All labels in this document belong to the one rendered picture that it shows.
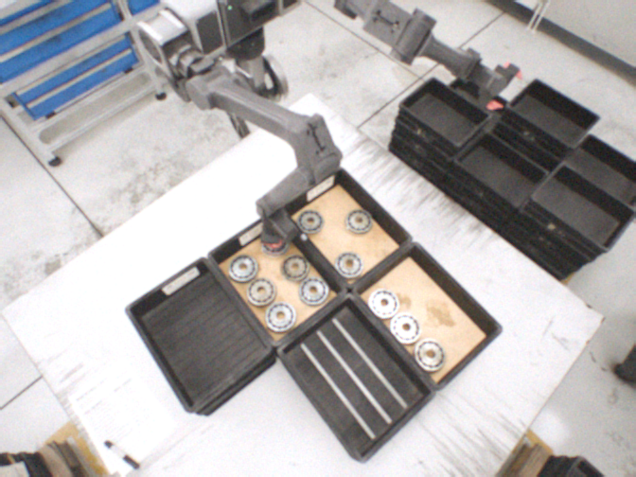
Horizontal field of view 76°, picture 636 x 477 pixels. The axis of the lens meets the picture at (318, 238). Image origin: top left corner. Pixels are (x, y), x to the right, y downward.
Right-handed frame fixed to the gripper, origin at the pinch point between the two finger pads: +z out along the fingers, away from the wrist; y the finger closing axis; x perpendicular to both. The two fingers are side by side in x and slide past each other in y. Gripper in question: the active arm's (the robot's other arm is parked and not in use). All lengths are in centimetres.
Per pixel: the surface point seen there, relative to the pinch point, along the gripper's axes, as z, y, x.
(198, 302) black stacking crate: 6.4, -24.3, 22.3
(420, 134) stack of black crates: 39, 92, -59
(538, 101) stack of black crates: 39, 127, -124
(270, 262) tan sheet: 6.1, -6.2, 0.8
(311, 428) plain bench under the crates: 19, -57, -22
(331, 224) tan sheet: 5.9, 12.5, -19.1
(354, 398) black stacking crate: 6, -47, -34
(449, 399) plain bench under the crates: 19, -42, -67
